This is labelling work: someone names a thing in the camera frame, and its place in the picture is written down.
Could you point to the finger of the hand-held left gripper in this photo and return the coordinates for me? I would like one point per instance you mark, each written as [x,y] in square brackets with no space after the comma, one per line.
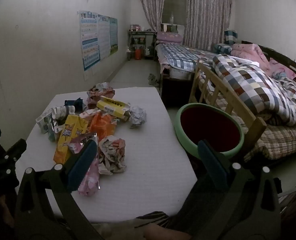
[14,150]

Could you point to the pair of shoes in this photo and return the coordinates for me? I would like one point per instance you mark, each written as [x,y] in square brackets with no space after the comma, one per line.
[153,79]

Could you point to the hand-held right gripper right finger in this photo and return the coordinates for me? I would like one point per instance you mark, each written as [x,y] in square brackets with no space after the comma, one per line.
[211,166]

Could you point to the dark wooden headboard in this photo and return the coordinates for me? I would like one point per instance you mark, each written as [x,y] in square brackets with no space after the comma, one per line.
[278,55]

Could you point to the pink snack bag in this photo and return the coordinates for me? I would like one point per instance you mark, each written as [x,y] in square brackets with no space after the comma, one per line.
[100,92]

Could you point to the pink box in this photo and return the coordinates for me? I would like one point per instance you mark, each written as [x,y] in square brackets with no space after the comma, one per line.
[135,27]

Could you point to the blue chart wall poster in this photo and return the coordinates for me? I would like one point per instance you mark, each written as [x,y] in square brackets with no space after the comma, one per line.
[89,42]

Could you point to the orange plastic wrapper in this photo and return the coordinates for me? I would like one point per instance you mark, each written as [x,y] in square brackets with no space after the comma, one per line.
[103,127]

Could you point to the pink plastic wrapper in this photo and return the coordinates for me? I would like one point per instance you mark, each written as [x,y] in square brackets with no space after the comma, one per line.
[90,177]

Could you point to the yellow cardboard box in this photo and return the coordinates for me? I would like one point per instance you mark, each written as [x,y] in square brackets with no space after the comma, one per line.
[113,106]

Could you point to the large green checked cushion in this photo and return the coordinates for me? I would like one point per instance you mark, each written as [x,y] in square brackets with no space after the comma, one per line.
[230,37]

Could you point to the small green checked cushion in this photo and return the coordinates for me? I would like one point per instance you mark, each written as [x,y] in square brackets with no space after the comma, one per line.
[221,48]

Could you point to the white paper ball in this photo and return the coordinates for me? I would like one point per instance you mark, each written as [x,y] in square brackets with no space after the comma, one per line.
[138,116]

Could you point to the white green carton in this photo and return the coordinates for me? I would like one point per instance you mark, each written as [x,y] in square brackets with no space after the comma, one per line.
[45,123]
[63,111]

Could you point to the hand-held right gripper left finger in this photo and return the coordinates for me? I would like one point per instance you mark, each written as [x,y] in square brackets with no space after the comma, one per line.
[84,161]

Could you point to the folded pink quilt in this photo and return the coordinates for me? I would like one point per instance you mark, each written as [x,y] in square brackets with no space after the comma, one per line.
[169,37]

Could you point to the pink printed quilt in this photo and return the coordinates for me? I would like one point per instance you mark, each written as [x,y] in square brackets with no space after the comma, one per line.
[258,55]

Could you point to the dark bed base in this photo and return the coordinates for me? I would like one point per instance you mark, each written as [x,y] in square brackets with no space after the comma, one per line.
[175,87]

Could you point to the dark blue packet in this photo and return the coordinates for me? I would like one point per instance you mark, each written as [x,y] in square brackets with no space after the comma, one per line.
[71,103]

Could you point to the bed with blue plaid sheet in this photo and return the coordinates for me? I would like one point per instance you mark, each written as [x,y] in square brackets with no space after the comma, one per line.
[178,57]

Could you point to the green landscape wall poster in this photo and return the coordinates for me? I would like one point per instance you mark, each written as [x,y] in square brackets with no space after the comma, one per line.
[113,36]

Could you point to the green bin with red inside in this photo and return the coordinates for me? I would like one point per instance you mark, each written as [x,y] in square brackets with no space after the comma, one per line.
[210,130]

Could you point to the window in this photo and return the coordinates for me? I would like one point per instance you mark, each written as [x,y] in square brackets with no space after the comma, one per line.
[175,2]

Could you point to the printed paper ball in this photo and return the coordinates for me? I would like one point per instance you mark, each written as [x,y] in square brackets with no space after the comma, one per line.
[111,155]

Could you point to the person's leg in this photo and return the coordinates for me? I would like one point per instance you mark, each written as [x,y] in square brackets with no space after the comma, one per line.
[160,227]

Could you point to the orange bucket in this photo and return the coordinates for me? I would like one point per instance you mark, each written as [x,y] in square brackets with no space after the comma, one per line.
[138,54]

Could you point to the dark metal shelf desk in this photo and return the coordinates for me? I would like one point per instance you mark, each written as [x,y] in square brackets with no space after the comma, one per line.
[140,33]

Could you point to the multicolour checked quilt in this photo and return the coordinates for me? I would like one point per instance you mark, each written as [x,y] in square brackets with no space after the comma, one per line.
[258,87]

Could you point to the white chart wall poster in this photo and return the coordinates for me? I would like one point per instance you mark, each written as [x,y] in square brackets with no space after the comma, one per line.
[104,37]

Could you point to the wide patterned curtain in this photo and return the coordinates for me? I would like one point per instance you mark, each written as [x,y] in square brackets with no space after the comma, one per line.
[208,12]

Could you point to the narrow patterned curtain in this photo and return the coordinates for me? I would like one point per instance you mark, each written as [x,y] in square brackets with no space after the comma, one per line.
[150,2]

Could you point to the silver pink wrapper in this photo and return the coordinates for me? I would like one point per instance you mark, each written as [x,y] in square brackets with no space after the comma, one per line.
[81,141]

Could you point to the yellow snack bag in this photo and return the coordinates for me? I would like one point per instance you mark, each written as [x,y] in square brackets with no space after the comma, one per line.
[68,136]

